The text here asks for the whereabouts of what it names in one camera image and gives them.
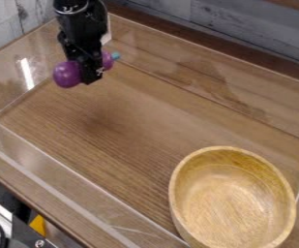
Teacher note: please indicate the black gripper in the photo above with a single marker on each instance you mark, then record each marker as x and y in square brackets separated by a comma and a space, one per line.
[84, 25]

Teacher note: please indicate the purple toy eggplant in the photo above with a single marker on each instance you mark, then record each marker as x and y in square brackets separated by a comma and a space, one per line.
[68, 71]

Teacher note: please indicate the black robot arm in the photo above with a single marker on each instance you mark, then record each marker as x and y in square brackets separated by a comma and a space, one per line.
[82, 19]

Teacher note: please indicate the brown wooden bowl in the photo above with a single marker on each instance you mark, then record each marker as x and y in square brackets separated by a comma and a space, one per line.
[230, 199]

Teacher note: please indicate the yellow black equipment base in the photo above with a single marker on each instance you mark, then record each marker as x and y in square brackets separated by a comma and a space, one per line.
[25, 229]

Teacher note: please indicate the clear acrylic corner bracket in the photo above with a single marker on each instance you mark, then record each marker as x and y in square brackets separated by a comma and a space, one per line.
[108, 36]

